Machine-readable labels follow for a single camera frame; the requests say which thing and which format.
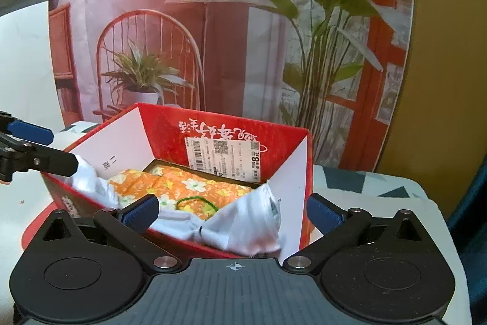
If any cartoon printed tablecloth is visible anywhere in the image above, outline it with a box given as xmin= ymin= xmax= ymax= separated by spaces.
xmin=21 ymin=121 xmax=447 ymax=250

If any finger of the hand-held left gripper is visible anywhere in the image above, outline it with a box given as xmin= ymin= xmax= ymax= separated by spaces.
xmin=0 ymin=111 xmax=54 ymax=144
xmin=0 ymin=132 xmax=79 ymax=183

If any green string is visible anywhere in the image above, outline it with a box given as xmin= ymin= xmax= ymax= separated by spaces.
xmin=174 ymin=196 xmax=220 ymax=214

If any white cloth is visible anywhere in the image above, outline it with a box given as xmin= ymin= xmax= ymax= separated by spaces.
xmin=70 ymin=154 xmax=284 ymax=259

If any red cardboard box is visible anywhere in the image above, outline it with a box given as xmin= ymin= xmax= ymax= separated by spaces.
xmin=41 ymin=102 xmax=315 ymax=259

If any orange floral cloth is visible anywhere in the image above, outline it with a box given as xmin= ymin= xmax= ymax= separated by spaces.
xmin=108 ymin=165 xmax=254 ymax=221

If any blue curtain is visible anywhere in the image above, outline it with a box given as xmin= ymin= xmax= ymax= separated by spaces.
xmin=447 ymin=157 xmax=487 ymax=247

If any printed room scene backdrop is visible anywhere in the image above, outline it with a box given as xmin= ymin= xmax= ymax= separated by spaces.
xmin=47 ymin=0 xmax=415 ymax=173

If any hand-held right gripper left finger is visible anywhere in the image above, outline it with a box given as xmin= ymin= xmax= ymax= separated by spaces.
xmin=40 ymin=194 xmax=180 ymax=274

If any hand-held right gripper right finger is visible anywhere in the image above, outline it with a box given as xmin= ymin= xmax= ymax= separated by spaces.
xmin=282 ymin=194 xmax=427 ymax=274

